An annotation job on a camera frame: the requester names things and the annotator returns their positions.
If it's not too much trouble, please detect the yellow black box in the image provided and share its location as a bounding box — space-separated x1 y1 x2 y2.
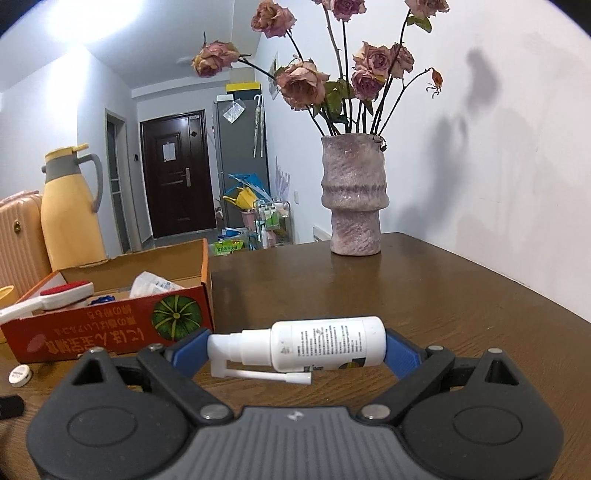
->
225 80 262 100

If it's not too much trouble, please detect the orange cardboard box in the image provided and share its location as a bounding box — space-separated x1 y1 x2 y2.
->
0 237 215 365

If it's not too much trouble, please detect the bright ceiling light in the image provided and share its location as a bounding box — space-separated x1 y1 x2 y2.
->
65 0 144 40

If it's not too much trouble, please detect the white folded umbrella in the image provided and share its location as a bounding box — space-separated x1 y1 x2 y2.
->
252 95 266 158

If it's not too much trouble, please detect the pink ribbed suitcase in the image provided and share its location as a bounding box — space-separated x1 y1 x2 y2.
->
0 190 52 301

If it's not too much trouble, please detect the pink stone vase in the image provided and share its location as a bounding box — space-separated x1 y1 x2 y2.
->
321 134 389 256

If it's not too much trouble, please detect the grey side door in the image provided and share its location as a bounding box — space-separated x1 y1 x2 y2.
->
104 108 131 254

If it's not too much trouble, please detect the grey refrigerator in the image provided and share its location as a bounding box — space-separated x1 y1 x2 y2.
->
212 96 271 232

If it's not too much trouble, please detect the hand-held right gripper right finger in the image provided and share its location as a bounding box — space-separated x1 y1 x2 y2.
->
355 328 536 425

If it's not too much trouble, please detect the yellow plastic object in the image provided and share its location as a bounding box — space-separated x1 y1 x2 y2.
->
223 186 257 210

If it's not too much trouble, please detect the framed wall picture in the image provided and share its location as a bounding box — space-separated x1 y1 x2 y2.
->
267 52 282 100

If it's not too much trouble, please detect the yellow thermos jug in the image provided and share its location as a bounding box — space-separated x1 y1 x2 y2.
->
41 143 108 272

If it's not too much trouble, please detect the wire storage rack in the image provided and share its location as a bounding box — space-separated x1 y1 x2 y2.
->
253 200 293 247

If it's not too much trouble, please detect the white red lint brush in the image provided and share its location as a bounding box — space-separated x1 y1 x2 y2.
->
0 280 95 324

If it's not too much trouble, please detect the dark brown entrance door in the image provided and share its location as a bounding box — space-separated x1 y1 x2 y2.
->
140 110 218 239

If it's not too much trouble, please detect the bunch of dried roses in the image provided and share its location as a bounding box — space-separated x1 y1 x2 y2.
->
191 0 451 137

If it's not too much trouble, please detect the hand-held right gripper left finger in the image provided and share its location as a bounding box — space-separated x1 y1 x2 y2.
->
58 329 234 426

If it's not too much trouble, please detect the crumpled plastic packet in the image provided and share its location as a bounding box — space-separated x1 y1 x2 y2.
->
129 271 188 298

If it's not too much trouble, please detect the small black object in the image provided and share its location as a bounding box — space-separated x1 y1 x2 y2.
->
0 394 25 420

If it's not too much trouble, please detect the yellow mug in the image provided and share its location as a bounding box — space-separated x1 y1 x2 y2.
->
0 286 20 344

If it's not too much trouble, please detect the white spray bottle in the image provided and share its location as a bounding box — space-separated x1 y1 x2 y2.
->
208 316 387 386

